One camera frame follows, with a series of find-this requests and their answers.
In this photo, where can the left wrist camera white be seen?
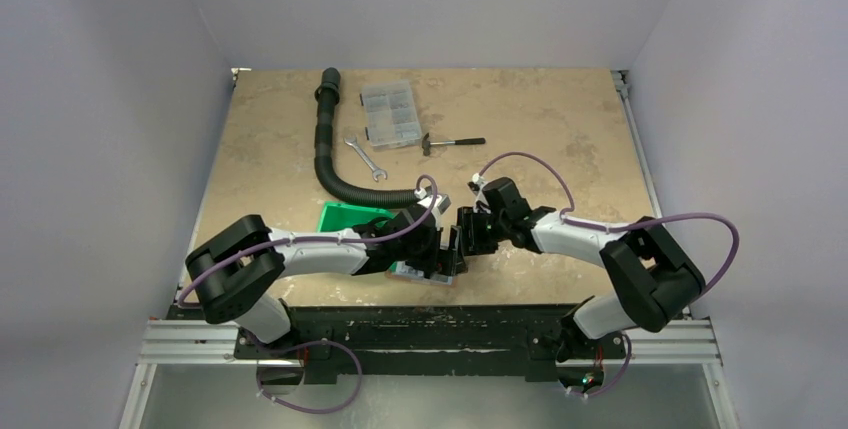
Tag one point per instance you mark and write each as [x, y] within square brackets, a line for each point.
[438, 203]

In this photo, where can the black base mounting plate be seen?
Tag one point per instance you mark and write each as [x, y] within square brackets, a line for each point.
[528, 341]

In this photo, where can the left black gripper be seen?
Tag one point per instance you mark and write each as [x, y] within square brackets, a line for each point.
[450, 261]

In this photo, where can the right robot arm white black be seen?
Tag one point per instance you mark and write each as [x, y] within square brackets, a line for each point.
[652, 277]

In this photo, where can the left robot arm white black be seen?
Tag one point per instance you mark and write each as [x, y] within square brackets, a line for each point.
[232, 272]

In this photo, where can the clear plastic screw organizer box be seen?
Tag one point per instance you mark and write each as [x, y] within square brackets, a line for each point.
[392, 118]

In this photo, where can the silver open-end wrench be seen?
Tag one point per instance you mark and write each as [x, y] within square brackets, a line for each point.
[377, 173]

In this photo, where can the small black-handled hammer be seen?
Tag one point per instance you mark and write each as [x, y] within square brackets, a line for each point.
[427, 143]

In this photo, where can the green plastic bin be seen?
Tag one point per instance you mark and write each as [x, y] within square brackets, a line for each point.
[337, 216]

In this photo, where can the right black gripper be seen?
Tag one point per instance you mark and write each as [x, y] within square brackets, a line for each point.
[477, 230]

